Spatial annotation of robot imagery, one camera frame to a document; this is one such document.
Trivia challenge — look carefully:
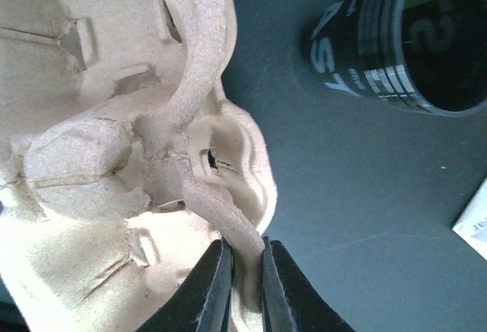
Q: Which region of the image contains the pulp cup carrier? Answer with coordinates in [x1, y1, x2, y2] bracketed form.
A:
[1, 113, 277, 331]

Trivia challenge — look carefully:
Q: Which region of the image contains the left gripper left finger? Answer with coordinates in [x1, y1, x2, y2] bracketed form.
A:
[139, 240, 232, 332]

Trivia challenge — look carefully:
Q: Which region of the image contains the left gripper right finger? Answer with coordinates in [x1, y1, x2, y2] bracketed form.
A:
[262, 237, 353, 332]

